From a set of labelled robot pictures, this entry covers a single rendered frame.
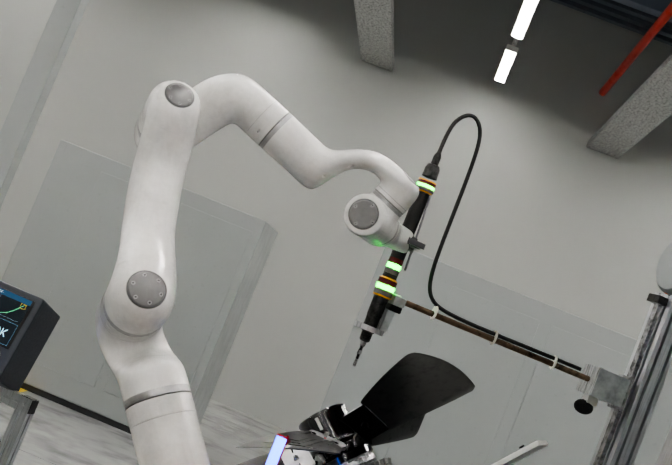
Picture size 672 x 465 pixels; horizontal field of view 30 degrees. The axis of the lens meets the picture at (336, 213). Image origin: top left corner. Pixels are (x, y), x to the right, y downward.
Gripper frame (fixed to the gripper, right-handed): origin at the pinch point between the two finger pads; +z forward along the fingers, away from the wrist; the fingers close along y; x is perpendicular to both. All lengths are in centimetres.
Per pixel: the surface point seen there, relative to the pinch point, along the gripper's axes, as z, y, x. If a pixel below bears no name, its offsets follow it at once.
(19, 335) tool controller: -32, -58, -48
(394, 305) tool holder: 9.9, 3.2, -13.5
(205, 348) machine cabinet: 671, -271, -87
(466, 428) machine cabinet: 560, -43, -60
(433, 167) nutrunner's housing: 8.4, 0.1, 18.7
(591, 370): 43, 47, -10
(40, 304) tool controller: -30, -57, -41
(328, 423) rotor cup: 13.5, -1.6, -43.8
